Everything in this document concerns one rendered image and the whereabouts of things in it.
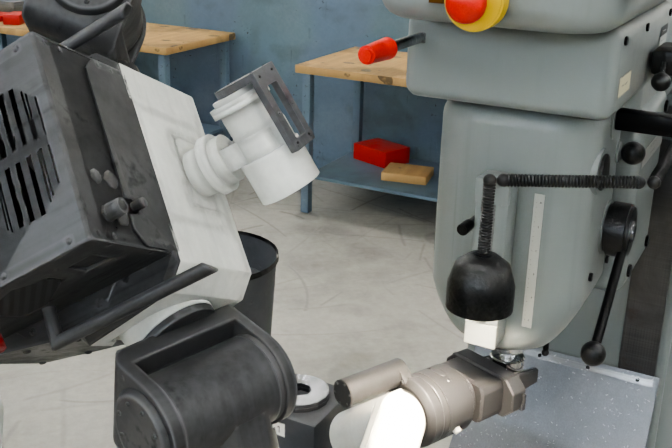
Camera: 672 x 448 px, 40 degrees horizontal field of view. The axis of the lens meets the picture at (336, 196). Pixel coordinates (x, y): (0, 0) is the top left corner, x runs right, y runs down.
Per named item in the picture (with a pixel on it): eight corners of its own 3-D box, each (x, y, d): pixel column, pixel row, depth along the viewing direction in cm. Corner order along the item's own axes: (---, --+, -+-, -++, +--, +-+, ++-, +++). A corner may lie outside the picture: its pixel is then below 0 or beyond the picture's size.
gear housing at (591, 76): (612, 125, 97) (624, 29, 94) (400, 96, 108) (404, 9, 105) (666, 73, 125) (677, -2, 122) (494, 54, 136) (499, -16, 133)
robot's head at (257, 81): (235, 182, 92) (290, 157, 88) (191, 106, 91) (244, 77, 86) (268, 156, 97) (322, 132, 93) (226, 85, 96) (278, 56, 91)
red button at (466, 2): (480, 27, 86) (483, -17, 85) (440, 23, 88) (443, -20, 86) (492, 23, 89) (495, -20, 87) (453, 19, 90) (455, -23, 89)
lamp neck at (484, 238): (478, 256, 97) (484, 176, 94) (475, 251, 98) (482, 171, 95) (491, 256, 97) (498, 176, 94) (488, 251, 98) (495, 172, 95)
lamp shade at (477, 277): (450, 321, 96) (454, 265, 94) (440, 291, 103) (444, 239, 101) (519, 321, 96) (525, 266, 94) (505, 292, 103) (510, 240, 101)
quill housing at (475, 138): (570, 376, 111) (601, 116, 101) (412, 335, 120) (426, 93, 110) (605, 315, 127) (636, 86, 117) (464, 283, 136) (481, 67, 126)
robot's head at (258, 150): (237, 222, 92) (312, 183, 89) (183, 133, 90) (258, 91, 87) (254, 201, 98) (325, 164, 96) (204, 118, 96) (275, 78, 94)
